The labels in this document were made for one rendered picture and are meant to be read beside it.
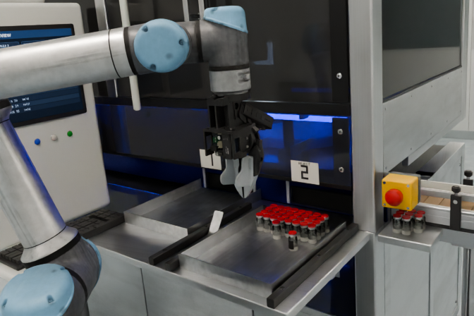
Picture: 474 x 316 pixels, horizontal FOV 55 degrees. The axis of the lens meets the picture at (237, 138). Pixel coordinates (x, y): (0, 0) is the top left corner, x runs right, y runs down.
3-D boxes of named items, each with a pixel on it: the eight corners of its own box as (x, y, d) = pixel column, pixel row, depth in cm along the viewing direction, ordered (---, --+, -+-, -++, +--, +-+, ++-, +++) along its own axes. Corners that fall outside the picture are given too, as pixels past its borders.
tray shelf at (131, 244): (191, 190, 166) (190, 185, 165) (381, 228, 123) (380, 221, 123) (75, 243, 129) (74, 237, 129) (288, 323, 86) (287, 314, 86)
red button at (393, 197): (389, 200, 111) (389, 185, 111) (405, 203, 109) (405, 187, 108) (383, 206, 109) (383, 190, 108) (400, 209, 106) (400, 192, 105)
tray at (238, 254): (262, 216, 133) (262, 204, 132) (345, 234, 117) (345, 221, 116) (180, 267, 107) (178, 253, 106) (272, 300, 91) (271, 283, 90)
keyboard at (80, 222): (104, 212, 166) (104, 206, 166) (130, 219, 158) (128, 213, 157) (-6, 259, 136) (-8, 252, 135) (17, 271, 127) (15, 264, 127)
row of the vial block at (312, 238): (259, 227, 125) (258, 211, 124) (318, 241, 114) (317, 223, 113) (254, 230, 123) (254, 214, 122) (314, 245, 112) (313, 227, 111)
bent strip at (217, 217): (217, 230, 126) (215, 209, 124) (226, 232, 124) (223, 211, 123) (181, 251, 115) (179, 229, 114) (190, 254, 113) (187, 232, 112)
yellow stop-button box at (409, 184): (391, 197, 118) (391, 171, 116) (420, 202, 113) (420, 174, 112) (381, 207, 112) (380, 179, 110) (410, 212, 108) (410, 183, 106)
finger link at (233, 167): (217, 202, 89) (213, 157, 87) (235, 192, 94) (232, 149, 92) (229, 205, 88) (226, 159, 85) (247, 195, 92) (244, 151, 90)
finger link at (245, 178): (230, 205, 88) (226, 159, 85) (247, 195, 92) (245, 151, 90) (242, 207, 86) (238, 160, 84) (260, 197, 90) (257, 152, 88)
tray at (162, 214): (201, 187, 162) (199, 178, 161) (261, 199, 146) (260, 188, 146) (125, 222, 136) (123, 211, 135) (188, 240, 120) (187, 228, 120)
